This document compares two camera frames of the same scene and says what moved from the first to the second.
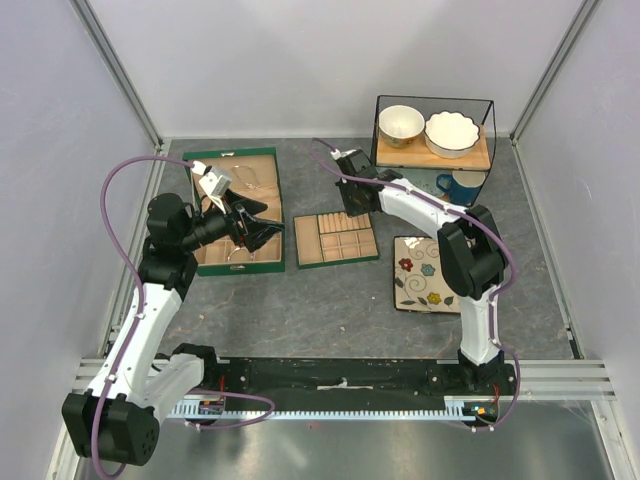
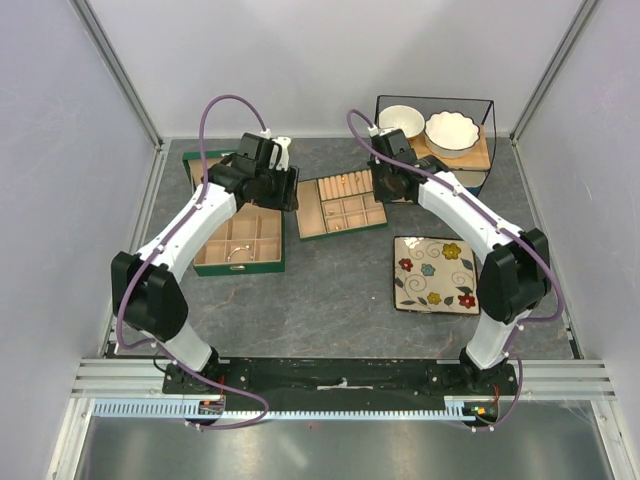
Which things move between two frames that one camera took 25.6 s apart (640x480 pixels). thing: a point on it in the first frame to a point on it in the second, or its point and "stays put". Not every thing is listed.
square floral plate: x=419 y=283 stays put
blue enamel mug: x=463 y=185 stays put
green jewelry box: x=255 y=174 stays put
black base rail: x=262 y=378 stays put
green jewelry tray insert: x=334 y=239 to x=338 y=203
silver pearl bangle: x=237 y=249 stays put
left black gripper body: x=212 y=225 to x=274 y=191
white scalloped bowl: x=450 y=134 stays put
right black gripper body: x=351 y=202 to x=383 y=187
